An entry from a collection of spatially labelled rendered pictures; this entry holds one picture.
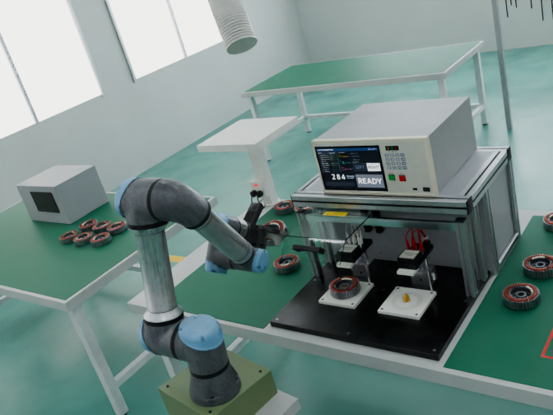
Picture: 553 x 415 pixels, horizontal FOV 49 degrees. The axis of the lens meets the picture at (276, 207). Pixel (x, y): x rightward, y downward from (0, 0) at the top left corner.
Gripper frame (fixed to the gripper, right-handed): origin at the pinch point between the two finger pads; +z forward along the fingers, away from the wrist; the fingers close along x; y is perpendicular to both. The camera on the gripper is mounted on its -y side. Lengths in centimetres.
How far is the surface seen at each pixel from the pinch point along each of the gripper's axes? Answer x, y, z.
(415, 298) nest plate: 50, 18, 16
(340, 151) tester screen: 27.3, -28.3, -4.8
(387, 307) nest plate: 42.7, 22.5, 10.4
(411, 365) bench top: 59, 39, -5
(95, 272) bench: -117, 21, 20
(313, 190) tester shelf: 10.4, -17.4, 7.9
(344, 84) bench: -121, -163, 258
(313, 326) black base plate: 20.6, 31.7, 0.9
